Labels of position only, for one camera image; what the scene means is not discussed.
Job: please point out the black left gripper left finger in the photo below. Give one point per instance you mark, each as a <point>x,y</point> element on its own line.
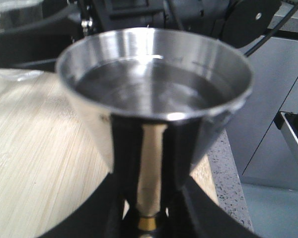
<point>100,216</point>

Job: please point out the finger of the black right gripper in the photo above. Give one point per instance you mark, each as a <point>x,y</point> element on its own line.
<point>40,47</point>

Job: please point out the small glass beaker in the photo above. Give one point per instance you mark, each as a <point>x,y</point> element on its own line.
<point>14,15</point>

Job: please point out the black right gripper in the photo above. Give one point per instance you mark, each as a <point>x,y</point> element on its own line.
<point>235,22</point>

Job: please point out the steel double jigger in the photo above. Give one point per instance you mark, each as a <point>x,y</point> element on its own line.
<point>154,101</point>

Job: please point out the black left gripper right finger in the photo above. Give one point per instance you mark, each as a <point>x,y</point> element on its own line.
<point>192,214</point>

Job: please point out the wooden cutting board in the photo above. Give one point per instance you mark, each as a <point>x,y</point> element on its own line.
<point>48,163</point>

